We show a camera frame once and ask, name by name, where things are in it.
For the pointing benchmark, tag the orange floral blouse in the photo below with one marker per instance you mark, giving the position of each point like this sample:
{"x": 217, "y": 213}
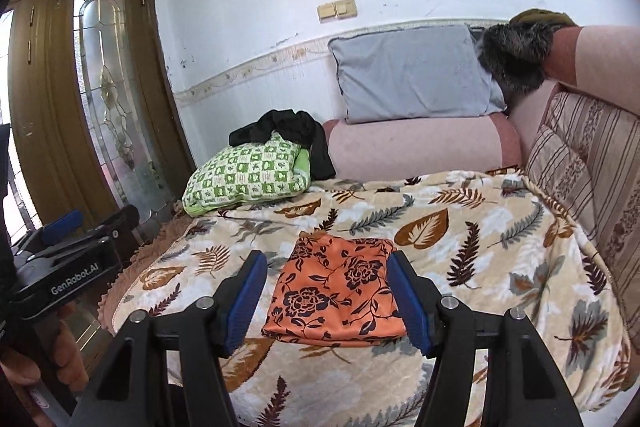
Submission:
{"x": 330, "y": 292}

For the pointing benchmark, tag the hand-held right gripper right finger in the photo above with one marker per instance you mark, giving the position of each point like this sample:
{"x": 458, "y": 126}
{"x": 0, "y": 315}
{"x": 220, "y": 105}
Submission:
{"x": 410, "y": 302}

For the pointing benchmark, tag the green checked pillow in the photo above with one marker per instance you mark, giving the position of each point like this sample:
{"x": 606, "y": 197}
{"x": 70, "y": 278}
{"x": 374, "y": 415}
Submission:
{"x": 240, "y": 177}

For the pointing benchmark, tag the leaf print blanket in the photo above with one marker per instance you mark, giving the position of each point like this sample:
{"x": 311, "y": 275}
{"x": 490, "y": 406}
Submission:
{"x": 475, "y": 257}

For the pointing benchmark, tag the wooden door with glass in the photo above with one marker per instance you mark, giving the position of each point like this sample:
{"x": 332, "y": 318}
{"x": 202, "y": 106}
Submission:
{"x": 60, "y": 107}

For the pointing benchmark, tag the pink sofa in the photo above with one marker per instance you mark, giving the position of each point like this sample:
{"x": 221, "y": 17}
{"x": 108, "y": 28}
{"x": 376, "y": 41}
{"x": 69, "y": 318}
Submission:
{"x": 410, "y": 147}

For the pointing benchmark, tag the olive cloth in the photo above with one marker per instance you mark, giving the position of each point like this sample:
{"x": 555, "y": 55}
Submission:
{"x": 540, "y": 16}

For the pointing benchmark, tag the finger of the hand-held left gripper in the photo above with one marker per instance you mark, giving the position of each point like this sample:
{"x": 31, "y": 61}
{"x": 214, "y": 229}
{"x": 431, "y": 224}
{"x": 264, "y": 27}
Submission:
{"x": 120, "y": 219}
{"x": 62, "y": 227}

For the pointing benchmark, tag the person's left hand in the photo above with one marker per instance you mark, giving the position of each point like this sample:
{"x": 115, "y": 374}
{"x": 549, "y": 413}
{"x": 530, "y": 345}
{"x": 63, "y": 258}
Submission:
{"x": 70, "y": 352}

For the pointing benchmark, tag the grey pillow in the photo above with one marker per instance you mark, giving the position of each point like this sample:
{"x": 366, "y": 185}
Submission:
{"x": 410, "y": 77}

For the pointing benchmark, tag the brown scalloped cloth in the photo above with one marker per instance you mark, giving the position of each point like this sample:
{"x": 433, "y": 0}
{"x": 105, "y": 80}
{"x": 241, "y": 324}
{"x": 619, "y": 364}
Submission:
{"x": 125, "y": 277}

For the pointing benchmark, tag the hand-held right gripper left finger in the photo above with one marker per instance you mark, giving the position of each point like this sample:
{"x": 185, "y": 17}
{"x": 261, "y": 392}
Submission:
{"x": 245, "y": 302}

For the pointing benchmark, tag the black cloth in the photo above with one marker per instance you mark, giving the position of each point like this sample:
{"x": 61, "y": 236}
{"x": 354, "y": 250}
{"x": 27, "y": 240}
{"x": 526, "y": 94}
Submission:
{"x": 295, "y": 124}

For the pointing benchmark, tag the large striped cushion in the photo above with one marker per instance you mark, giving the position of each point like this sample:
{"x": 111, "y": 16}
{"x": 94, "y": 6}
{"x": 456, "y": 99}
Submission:
{"x": 610, "y": 167}

